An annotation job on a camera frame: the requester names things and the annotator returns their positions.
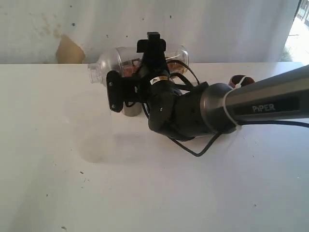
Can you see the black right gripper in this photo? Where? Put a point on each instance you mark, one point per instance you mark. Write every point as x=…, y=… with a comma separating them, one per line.
x=150, y=82

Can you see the brown food pieces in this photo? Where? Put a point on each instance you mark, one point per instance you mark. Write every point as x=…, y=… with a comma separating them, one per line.
x=132, y=66

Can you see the clear plastic dome lid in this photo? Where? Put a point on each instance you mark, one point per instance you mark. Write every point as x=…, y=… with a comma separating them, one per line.
x=108, y=61

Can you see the stainless steel cup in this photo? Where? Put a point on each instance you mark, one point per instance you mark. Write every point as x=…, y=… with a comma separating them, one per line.
x=132, y=109

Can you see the brown wooden cup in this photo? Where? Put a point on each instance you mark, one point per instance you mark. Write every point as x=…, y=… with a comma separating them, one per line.
x=240, y=80

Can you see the translucent plastic pot container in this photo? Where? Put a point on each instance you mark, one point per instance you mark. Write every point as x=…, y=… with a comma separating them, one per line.
x=90, y=121

